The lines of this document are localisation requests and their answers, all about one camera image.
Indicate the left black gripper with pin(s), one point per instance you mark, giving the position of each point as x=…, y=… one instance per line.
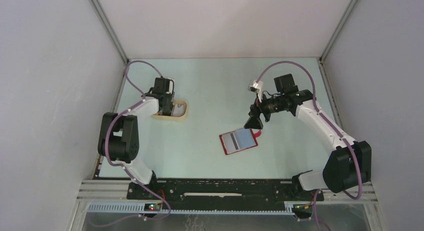
x=167, y=109

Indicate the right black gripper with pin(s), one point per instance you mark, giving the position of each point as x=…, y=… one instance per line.
x=254, y=121

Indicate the red leather card holder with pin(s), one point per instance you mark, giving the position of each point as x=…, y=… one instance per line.
x=239, y=140

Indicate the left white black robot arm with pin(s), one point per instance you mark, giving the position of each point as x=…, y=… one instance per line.
x=119, y=140

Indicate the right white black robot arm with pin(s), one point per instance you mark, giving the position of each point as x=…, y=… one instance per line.
x=349, y=161

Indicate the white grey credit card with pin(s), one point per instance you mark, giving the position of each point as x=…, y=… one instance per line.
x=179, y=109

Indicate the beige oval tray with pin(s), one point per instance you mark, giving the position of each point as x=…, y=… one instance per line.
x=170, y=118

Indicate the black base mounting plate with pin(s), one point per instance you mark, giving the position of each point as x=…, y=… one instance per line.
x=239, y=195

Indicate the right controller board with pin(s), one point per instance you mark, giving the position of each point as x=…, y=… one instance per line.
x=302, y=209

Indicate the controller board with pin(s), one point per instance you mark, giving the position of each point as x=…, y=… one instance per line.
x=152, y=207
x=302, y=209

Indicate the left controller board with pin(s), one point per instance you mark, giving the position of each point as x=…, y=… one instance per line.
x=152, y=207

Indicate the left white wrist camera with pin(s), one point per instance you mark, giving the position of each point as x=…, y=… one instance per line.
x=171, y=84

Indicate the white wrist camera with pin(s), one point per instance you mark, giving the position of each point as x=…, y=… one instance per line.
x=256, y=87
x=171, y=84

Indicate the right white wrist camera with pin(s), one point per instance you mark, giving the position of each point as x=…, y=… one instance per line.
x=256, y=87

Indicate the white cable duct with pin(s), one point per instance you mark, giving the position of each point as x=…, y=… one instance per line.
x=139, y=208

